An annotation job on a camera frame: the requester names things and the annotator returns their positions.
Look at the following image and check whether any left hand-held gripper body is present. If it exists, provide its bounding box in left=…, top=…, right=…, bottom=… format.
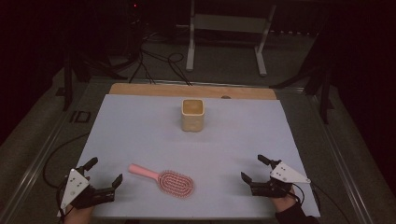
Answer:
left=60, top=167, right=117, bottom=211

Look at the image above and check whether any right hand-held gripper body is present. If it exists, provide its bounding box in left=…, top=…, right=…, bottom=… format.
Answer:
left=249, top=160, right=312, bottom=199

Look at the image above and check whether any pink hairbrush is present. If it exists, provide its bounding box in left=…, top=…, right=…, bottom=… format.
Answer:
left=128, top=163, right=195, bottom=198

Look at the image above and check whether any beige square holder cup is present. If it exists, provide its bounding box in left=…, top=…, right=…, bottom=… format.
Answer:
left=180, top=98, right=205, bottom=133

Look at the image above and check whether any person's right hand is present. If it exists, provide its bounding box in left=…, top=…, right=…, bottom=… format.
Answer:
left=271, top=188, right=297, bottom=215

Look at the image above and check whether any person's left hand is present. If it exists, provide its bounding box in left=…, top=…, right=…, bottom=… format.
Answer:
left=63, top=204, right=95, bottom=224

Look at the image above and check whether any light blue table mat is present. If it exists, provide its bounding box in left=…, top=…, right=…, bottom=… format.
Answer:
left=57, top=93, right=321, bottom=219

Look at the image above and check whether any black metal stand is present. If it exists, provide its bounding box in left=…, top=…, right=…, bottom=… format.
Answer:
left=55, top=54, right=129, bottom=112
left=270, top=31, right=336, bottom=125

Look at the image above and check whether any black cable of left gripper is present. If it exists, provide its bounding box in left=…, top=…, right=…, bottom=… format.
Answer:
left=42, top=133, right=92, bottom=224

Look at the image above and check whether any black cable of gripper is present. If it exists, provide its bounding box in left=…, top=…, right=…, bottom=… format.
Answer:
left=291, top=182, right=351, bottom=224
left=42, top=133, right=92, bottom=224

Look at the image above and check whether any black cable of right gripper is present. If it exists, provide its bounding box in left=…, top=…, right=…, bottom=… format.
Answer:
left=291, top=182, right=351, bottom=224

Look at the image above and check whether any black square floor bracket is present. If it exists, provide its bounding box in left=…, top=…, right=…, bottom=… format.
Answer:
left=69, top=110, right=92, bottom=123

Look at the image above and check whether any aluminium rail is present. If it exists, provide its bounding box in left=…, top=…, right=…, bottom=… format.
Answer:
left=0, top=102, right=82, bottom=224
left=306, top=91, right=376, bottom=224

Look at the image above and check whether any bundle of black floor cables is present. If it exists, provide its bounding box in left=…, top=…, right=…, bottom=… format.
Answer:
left=128, top=29, right=193, bottom=87

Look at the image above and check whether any white metal stand frame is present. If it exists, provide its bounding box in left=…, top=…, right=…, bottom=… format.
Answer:
left=185, top=0, right=277, bottom=77

